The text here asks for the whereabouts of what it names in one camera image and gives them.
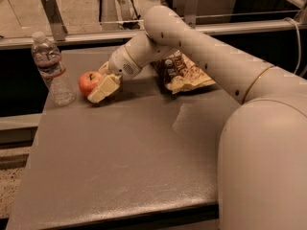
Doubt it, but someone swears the metal rail bracket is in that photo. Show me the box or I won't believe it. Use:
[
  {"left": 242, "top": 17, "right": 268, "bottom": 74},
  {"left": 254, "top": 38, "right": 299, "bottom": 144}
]
[
  {"left": 184, "top": 0, "right": 199, "bottom": 28},
  {"left": 40, "top": 0, "right": 68, "bottom": 41}
]

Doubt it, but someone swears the right metal rail bracket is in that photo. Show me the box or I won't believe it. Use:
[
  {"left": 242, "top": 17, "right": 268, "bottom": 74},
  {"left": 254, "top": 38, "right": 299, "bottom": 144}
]
[{"left": 184, "top": 0, "right": 199, "bottom": 28}]

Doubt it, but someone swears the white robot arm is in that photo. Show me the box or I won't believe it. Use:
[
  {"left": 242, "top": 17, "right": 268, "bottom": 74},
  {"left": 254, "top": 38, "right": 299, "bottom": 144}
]
[{"left": 88, "top": 6, "right": 307, "bottom": 230}]

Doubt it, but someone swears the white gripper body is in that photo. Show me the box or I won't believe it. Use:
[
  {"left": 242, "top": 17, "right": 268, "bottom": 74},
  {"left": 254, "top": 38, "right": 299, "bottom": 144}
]
[{"left": 108, "top": 45, "right": 141, "bottom": 81}]

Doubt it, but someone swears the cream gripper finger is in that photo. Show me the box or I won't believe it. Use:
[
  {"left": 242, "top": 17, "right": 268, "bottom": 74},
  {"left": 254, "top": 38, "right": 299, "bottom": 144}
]
[
  {"left": 98, "top": 61, "right": 111, "bottom": 75},
  {"left": 87, "top": 74, "right": 121, "bottom": 104}
]

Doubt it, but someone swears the brown sea salt chip bag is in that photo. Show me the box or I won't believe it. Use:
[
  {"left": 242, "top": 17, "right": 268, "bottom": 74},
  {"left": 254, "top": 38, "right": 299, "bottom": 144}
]
[{"left": 152, "top": 51, "right": 215, "bottom": 94}]

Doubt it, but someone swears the red apple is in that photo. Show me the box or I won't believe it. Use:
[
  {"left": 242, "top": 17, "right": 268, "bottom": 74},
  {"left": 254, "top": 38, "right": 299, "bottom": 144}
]
[{"left": 78, "top": 71, "right": 102, "bottom": 97}]

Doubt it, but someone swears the clear plastic water bottle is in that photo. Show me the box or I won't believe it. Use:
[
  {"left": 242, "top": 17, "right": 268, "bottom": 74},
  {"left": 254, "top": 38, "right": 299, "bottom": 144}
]
[{"left": 32, "top": 32, "right": 76, "bottom": 106}]

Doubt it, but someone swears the left metal rail bracket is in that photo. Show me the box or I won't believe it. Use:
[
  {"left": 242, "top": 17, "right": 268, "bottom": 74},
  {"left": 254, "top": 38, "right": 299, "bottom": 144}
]
[{"left": 40, "top": 0, "right": 68, "bottom": 41}]

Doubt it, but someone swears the horizontal metal rail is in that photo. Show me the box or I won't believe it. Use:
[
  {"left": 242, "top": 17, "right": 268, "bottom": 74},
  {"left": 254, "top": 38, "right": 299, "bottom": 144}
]
[{"left": 0, "top": 19, "right": 295, "bottom": 50}]

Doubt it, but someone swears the white cable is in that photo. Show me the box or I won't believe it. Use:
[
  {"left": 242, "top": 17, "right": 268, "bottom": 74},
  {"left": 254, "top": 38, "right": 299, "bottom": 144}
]
[{"left": 282, "top": 16, "right": 303, "bottom": 76}]

